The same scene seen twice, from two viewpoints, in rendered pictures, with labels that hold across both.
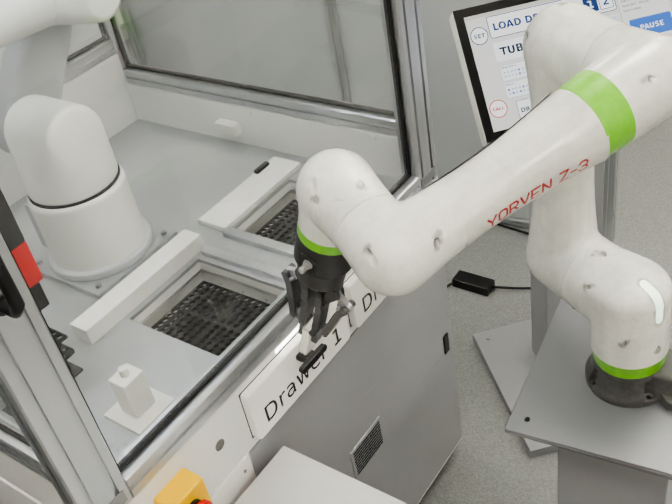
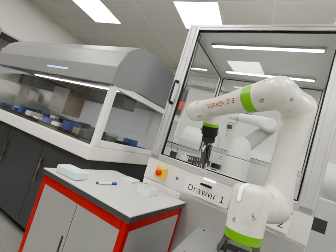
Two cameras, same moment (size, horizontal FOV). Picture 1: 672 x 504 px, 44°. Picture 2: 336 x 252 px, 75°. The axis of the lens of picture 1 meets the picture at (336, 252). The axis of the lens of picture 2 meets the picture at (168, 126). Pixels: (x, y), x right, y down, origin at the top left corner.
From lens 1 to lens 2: 152 cm
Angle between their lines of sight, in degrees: 83
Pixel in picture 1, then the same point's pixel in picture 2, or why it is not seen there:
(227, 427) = (181, 177)
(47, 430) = (161, 129)
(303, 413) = (199, 209)
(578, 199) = (274, 166)
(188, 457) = (170, 169)
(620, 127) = (245, 91)
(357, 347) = not seen: hidden behind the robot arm
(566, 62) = not seen: hidden behind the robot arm
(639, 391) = (222, 243)
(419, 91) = (316, 171)
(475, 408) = not seen: outside the picture
